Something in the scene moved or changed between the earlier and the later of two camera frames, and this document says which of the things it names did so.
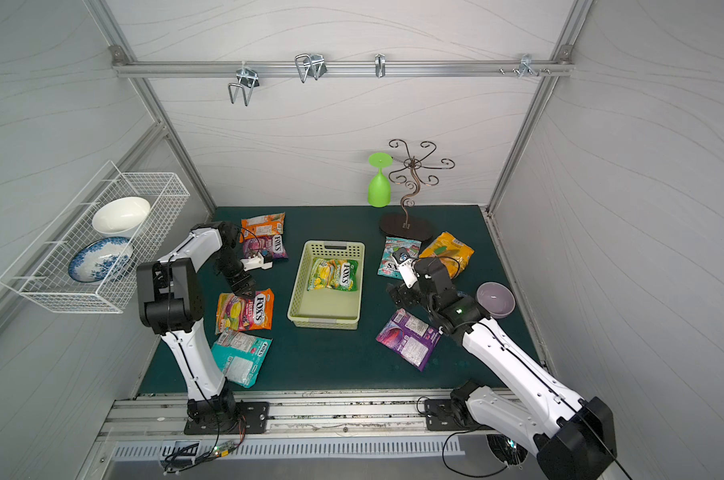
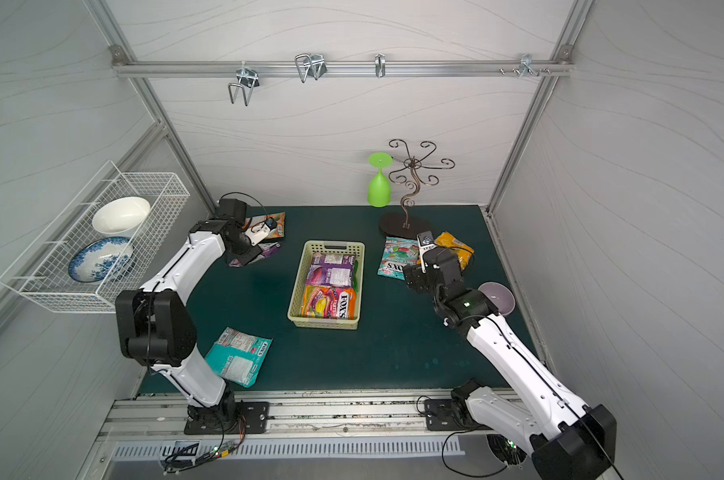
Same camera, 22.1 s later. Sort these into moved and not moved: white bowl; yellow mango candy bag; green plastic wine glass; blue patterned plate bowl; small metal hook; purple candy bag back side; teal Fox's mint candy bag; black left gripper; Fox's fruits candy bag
Moved: black left gripper; Fox's fruits candy bag; purple candy bag back side
Not moved: white bowl; green plastic wine glass; blue patterned plate bowl; teal Fox's mint candy bag; small metal hook; yellow mango candy bag
